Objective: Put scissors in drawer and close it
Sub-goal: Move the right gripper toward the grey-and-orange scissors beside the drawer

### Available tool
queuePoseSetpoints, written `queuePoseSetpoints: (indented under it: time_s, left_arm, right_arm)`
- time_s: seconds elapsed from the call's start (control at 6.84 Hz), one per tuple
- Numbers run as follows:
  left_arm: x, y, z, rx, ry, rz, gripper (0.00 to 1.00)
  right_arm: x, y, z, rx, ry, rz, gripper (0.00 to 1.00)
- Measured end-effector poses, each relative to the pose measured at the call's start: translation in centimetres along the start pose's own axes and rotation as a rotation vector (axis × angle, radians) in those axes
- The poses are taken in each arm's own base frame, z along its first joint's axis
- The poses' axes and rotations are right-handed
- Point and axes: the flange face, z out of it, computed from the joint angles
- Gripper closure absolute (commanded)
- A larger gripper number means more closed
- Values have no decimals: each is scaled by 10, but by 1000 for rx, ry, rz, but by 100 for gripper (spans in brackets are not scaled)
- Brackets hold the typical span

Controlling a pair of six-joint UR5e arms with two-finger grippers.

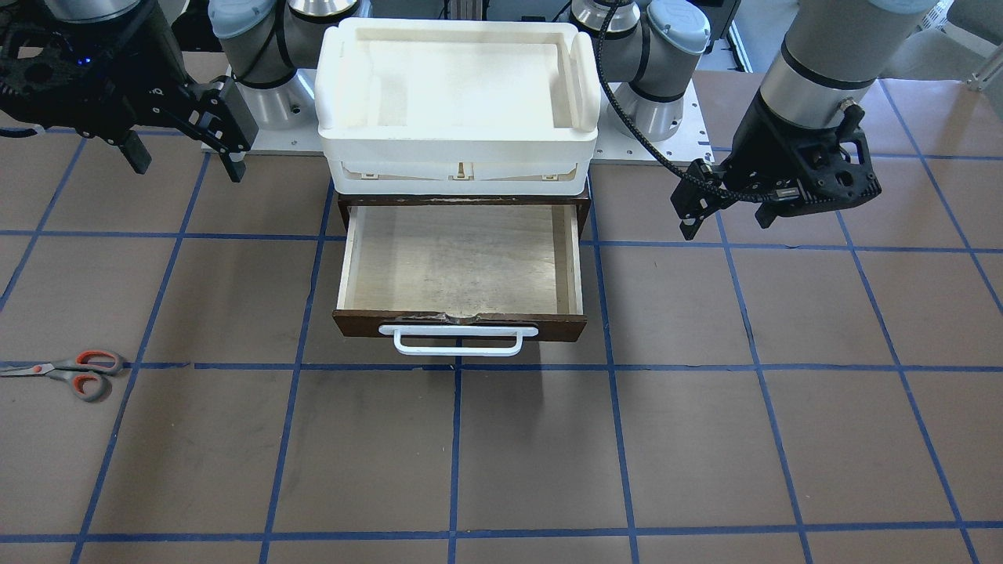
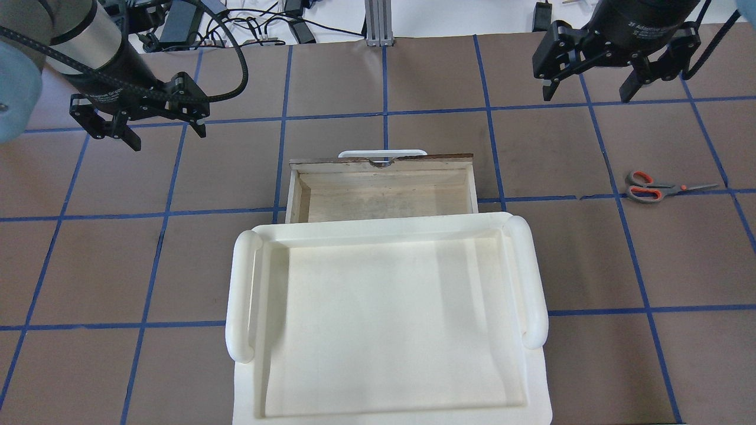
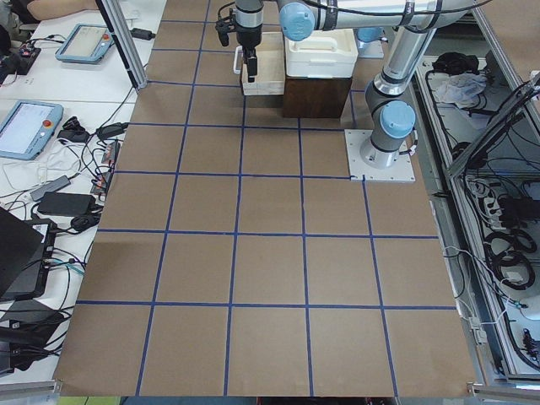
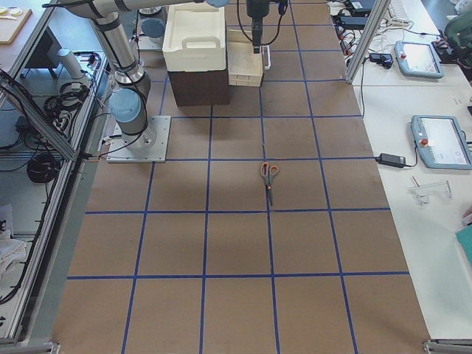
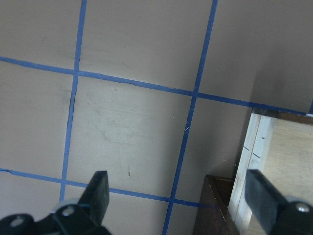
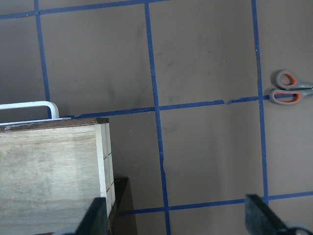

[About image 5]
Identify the light wooden drawer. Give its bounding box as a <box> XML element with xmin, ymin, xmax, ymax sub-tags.
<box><xmin>228</xmin><ymin>112</ymin><xmax>313</xmax><ymax>235</ymax></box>

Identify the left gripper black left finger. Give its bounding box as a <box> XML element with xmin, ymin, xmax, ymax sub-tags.
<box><xmin>77</xmin><ymin>171</ymin><xmax>110</xmax><ymax>225</ymax></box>

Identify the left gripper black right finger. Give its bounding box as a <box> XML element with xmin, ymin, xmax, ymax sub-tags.
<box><xmin>245</xmin><ymin>169</ymin><xmax>289</xmax><ymax>235</ymax></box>

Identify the dark brown wooden cabinet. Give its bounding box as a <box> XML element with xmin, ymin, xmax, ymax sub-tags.
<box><xmin>194</xmin><ymin>108</ymin><xmax>313</xmax><ymax>235</ymax></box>

